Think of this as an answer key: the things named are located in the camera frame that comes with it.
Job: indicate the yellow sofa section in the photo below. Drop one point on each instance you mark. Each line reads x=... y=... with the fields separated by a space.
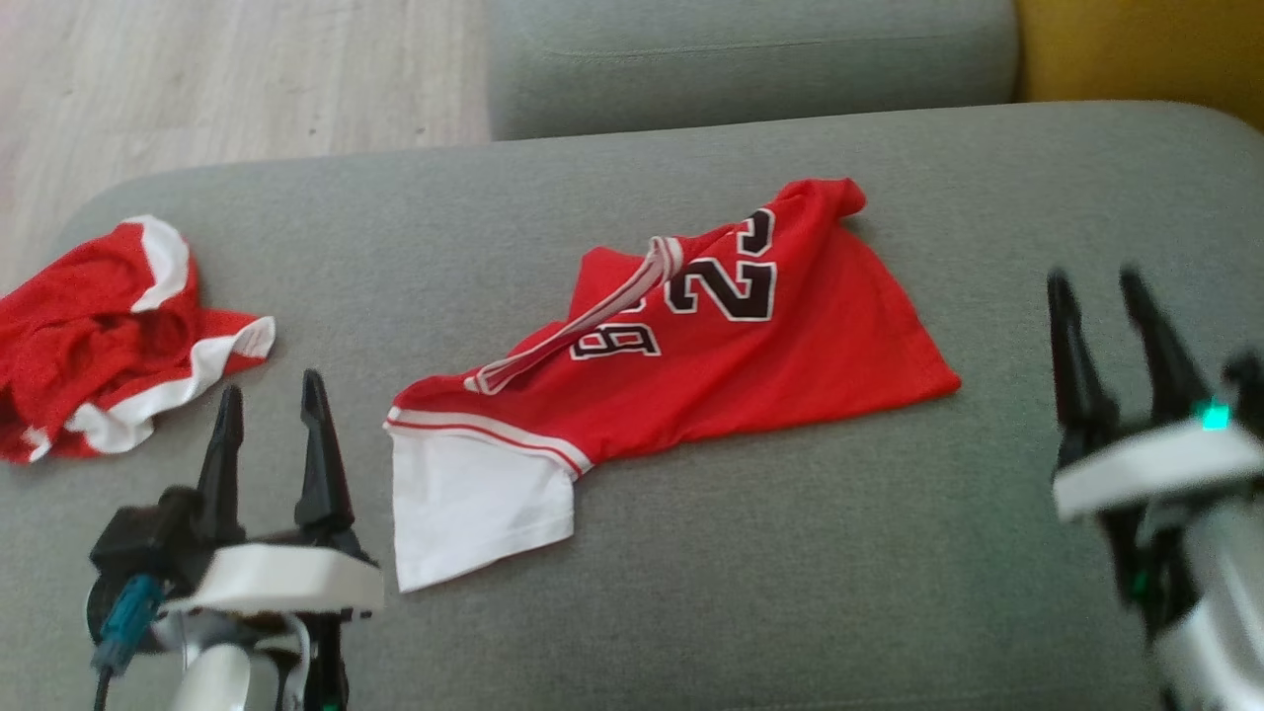
x=1136 y=49

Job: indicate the grey sofa cushion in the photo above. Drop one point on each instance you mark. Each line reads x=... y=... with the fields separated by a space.
x=750 y=59

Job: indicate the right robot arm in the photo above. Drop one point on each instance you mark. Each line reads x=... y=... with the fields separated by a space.
x=1224 y=612

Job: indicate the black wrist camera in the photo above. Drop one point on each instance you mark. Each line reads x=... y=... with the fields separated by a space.
x=1249 y=380
x=148 y=538

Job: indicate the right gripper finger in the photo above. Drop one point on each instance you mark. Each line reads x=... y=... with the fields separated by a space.
x=1170 y=365
x=1076 y=375

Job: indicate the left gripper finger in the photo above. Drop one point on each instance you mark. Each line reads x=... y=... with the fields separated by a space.
x=321 y=464
x=222 y=474

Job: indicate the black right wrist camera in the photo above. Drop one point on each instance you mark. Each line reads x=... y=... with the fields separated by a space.
x=1249 y=380

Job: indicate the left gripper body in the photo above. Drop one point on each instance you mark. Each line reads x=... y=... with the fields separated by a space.
x=286 y=583

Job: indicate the red white mesh shorts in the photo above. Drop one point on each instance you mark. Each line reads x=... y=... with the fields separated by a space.
x=89 y=336

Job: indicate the red number 23 jersey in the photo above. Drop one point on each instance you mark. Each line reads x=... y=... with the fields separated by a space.
x=790 y=346

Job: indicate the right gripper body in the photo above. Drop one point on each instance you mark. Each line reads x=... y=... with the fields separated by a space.
x=1145 y=464

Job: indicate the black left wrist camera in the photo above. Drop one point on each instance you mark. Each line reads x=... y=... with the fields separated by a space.
x=148 y=538

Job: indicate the grey fabric sofa seat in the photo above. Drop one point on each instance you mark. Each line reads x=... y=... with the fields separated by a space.
x=691 y=592

